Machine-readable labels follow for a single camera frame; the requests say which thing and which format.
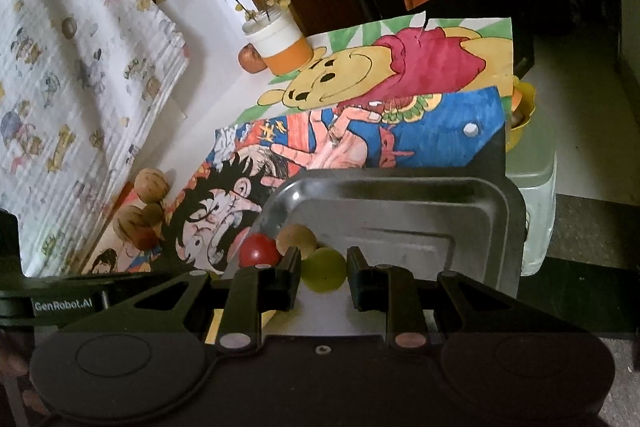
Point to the cartoon printed white blanket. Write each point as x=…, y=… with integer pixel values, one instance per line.
x=60, y=82

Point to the yellow plastic bowl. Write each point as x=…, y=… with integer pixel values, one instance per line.
x=525, y=107

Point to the white and orange cup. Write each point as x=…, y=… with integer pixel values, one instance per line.
x=280, y=42

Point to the striped pepino melon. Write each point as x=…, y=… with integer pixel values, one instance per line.
x=151, y=185
x=131, y=228

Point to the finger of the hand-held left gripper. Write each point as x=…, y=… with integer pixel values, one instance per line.
x=125, y=287

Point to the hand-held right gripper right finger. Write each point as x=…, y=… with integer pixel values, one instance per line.
x=355, y=279

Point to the red cherry tomato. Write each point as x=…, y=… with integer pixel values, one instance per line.
x=148, y=242
x=256, y=249

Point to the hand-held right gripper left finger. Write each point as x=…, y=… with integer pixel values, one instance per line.
x=292, y=279

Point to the pirate cartoon drawing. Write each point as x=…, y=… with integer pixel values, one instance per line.
x=425, y=132

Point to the red apple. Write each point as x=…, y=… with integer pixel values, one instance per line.
x=250, y=59

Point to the green grape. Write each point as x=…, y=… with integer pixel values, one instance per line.
x=322, y=272

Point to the translucent plastic box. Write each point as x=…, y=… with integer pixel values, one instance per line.
x=537, y=207

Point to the person's left hand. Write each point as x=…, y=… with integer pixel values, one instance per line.
x=12, y=359

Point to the metal baking tray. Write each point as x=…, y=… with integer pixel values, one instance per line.
x=425, y=232

